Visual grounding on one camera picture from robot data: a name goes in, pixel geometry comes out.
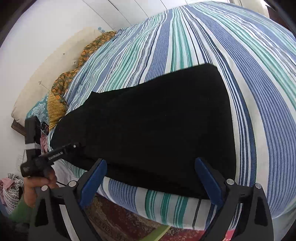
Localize black pants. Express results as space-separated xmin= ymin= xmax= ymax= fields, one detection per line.
xmin=50 ymin=64 xmax=236 ymax=199

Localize green sleeve left forearm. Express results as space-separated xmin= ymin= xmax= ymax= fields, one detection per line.
xmin=9 ymin=197 xmax=33 ymax=223

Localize left hand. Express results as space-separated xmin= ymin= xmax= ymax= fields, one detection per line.
xmin=23 ymin=167 xmax=58 ymax=208

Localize pile of clothes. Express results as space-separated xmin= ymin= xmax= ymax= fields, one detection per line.
xmin=1 ymin=173 xmax=23 ymax=214

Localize teal patterned pillow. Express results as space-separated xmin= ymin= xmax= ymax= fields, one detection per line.
xmin=26 ymin=93 xmax=49 ymax=125

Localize yellow patterned blanket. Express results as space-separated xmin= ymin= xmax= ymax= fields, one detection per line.
xmin=47 ymin=31 xmax=116 ymax=131

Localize red patterned rug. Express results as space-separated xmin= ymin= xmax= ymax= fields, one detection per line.
xmin=83 ymin=193 xmax=232 ymax=241

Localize cream upholstered headboard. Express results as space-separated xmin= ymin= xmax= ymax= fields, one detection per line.
xmin=11 ymin=27 xmax=102 ymax=125

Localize white wardrobe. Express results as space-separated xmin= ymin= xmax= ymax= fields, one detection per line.
xmin=84 ymin=0 xmax=193 ymax=32

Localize blue green striped bed sheet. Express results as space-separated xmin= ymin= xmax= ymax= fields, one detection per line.
xmin=49 ymin=1 xmax=295 ymax=230

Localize black camera box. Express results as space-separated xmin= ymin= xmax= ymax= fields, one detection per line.
xmin=25 ymin=116 xmax=49 ymax=161

